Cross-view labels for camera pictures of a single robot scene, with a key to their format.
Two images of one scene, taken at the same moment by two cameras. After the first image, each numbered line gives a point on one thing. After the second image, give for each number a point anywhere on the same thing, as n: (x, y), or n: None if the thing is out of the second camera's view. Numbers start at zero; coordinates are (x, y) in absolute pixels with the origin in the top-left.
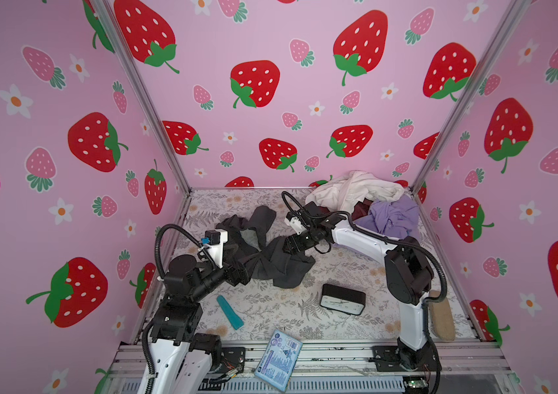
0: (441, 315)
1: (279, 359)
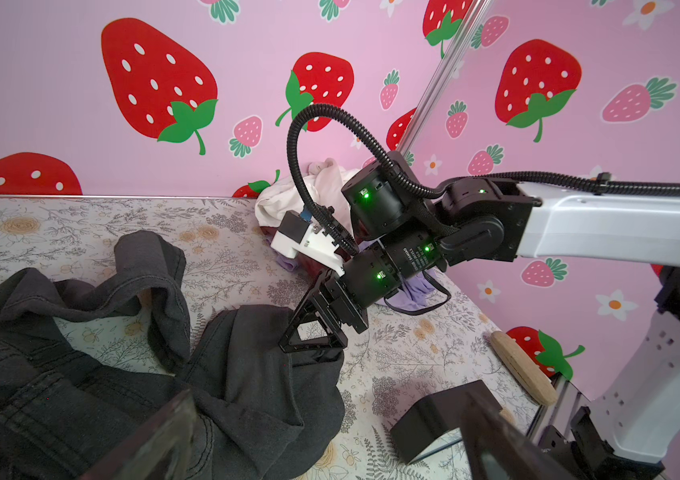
0: (524, 368)
1: None
